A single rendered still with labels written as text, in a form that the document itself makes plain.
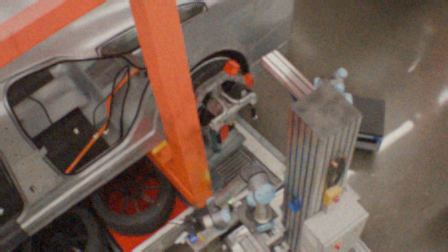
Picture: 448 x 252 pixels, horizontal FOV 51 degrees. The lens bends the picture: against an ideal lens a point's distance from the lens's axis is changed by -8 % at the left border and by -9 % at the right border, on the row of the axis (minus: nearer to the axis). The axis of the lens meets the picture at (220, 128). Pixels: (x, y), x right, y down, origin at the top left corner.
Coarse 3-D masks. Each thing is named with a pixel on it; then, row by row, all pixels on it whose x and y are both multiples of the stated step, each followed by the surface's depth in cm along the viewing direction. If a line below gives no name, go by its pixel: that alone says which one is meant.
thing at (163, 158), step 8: (168, 144) 388; (160, 152) 385; (168, 152) 384; (152, 160) 396; (160, 160) 381; (168, 160) 380; (160, 168) 389; (168, 168) 375; (168, 176) 382; (176, 176) 370; (176, 184) 376
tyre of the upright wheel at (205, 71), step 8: (208, 56) 371; (216, 56) 374; (224, 56) 382; (200, 64) 366; (208, 64) 365; (216, 64) 366; (224, 64) 370; (200, 72) 361; (208, 72) 362; (216, 72) 369; (240, 72) 390; (192, 80) 360; (200, 80) 362
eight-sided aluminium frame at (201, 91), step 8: (224, 72) 367; (208, 80) 363; (216, 80) 365; (224, 80) 367; (240, 80) 381; (200, 88) 360; (208, 88) 360; (200, 96) 359; (240, 96) 400; (232, 104) 404; (200, 128) 395; (208, 128) 400
